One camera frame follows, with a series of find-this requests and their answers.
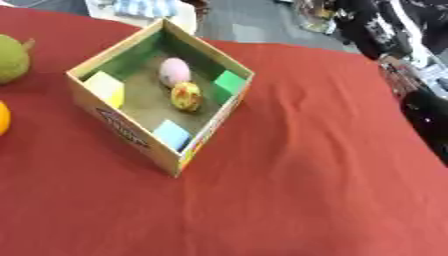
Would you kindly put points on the tan cardboard box green inside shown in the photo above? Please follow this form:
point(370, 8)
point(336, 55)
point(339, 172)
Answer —
point(111, 120)

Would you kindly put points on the green foam block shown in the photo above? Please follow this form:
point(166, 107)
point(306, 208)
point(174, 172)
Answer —
point(229, 83)

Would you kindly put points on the yellow red toy fruit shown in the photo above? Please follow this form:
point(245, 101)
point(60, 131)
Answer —
point(186, 96)

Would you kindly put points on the light blue foam block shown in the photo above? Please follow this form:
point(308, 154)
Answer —
point(172, 134)

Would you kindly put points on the pink toy egg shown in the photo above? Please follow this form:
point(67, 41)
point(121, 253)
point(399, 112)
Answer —
point(174, 71)

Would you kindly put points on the yellow foam block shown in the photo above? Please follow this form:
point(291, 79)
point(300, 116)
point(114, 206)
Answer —
point(107, 87)

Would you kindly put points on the blue white striped cloth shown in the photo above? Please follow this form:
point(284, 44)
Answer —
point(146, 7)

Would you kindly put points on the orange toy fruit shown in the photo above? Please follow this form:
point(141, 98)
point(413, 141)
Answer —
point(3, 118)

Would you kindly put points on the green toy pear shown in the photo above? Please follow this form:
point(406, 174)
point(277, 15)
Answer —
point(10, 58)

